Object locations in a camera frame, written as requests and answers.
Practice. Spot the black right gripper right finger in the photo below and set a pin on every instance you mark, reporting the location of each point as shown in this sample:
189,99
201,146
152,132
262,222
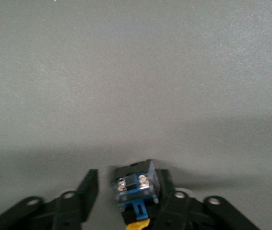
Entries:
186,213

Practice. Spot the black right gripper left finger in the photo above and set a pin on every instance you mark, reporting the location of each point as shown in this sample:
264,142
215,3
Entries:
66,210

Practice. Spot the yellow push button switch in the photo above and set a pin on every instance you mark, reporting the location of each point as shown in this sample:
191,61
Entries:
135,189

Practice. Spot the dark grey table cloth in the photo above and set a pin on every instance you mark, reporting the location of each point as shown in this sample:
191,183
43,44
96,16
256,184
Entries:
126,72

